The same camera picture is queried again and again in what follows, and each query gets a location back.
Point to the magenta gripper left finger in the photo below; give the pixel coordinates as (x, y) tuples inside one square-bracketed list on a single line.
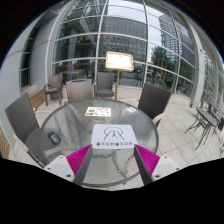
[(73, 167)]

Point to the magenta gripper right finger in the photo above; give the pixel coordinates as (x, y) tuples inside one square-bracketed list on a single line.
[(153, 167)]

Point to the black computer mouse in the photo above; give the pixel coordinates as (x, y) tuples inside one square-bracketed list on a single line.
[(55, 139)]

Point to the round glass table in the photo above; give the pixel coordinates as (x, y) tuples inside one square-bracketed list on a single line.
[(107, 167)]

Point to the colourful menu card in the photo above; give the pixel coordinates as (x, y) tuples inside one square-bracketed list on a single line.
[(98, 111)]

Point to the grey wicker chair right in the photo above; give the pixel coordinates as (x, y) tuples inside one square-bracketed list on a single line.
[(153, 101)]

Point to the grey wicker chair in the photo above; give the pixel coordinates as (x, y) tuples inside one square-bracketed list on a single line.
[(80, 89), (26, 128), (153, 101), (104, 84), (54, 87)]

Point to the grey wicker chair back left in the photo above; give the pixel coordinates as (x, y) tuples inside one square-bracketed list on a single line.
[(80, 89)]

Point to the small metal table right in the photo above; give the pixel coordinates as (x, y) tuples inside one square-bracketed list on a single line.
[(208, 122)]

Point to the grey wicker chair far centre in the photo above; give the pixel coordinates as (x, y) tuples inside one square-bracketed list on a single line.
[(104, 84)]

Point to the grey wicker chair far left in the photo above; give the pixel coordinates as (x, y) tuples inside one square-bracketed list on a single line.
[(54, 87)]

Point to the golden menu stand sign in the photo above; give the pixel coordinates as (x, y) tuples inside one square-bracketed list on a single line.
[(120, 62)]

